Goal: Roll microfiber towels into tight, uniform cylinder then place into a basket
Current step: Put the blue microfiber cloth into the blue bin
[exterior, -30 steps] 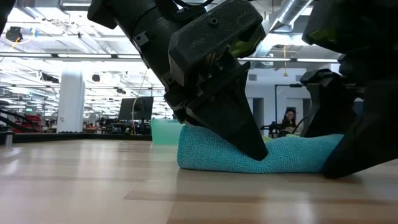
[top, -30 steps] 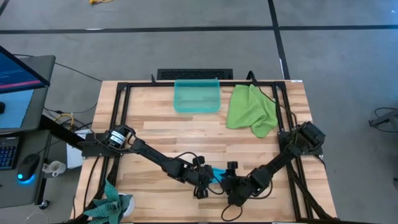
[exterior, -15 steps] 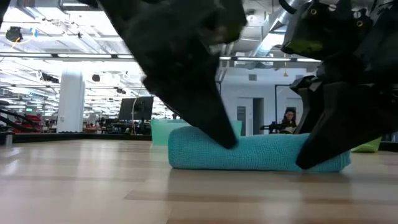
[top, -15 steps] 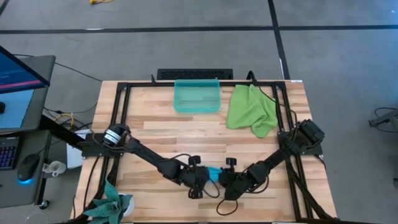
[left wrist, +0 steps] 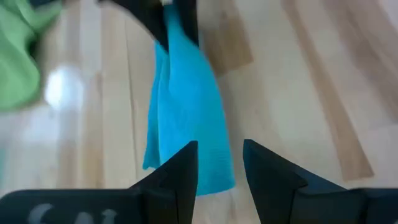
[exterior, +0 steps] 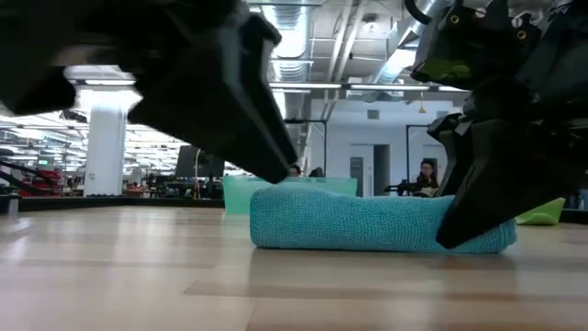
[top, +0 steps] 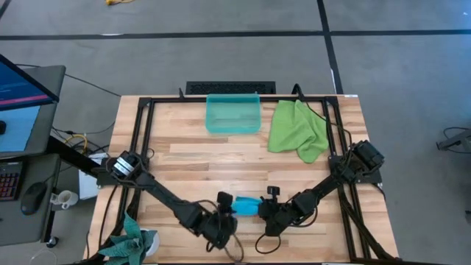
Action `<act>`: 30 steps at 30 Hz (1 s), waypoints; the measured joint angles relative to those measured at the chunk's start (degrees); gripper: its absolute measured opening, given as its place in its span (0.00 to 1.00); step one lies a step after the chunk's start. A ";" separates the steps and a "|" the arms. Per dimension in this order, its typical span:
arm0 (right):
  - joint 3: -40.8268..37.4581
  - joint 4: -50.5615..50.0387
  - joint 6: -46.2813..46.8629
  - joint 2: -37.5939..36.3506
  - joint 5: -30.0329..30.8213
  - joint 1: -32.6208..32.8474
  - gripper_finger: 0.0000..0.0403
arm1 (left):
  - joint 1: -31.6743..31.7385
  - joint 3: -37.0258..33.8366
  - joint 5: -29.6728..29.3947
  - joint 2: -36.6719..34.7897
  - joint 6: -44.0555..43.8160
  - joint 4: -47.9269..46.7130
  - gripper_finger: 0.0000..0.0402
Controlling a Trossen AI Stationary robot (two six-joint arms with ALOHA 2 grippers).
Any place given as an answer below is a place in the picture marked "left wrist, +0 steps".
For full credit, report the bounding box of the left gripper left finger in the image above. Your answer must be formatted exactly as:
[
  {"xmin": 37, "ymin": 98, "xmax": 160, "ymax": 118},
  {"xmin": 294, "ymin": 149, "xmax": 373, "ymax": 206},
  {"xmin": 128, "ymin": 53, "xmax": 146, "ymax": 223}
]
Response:
[{"xmin": 0, "ymin": 140, "xmax": 199, "ymax": 224}]

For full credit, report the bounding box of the blue microfiber towel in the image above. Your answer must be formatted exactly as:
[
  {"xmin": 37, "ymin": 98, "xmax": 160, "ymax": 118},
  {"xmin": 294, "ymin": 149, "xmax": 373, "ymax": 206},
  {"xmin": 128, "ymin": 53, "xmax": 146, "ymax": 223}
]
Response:
[{"xmin": 142, "ymin": 0, "xmax": 236, "ymax": 197}]

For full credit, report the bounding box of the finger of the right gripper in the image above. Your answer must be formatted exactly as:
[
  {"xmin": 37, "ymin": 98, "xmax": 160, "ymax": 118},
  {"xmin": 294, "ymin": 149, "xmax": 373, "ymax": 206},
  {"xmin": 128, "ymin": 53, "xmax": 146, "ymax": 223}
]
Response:
[
  {"xmin": 98, "ymin": 0, "xmax": 170, "ymax": 53},
  {"xmin": 179, "ymin": 0, "xmax": 200, "ymax": 48}
]

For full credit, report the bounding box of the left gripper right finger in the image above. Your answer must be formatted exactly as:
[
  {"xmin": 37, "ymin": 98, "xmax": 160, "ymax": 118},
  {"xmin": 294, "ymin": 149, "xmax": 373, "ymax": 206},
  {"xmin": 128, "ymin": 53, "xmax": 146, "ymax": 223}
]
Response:
[{"xmin": 243, "ymin": 139, "xmax": 398, "ymax": 224}]

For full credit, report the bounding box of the green microfiber towel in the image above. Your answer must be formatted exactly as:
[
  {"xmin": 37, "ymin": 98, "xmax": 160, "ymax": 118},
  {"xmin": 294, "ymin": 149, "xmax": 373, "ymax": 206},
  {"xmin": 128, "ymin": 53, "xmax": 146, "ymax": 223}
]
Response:
[{"xmin": 0, "ymin": 0, "xmax": 63, "ymax": 112}]

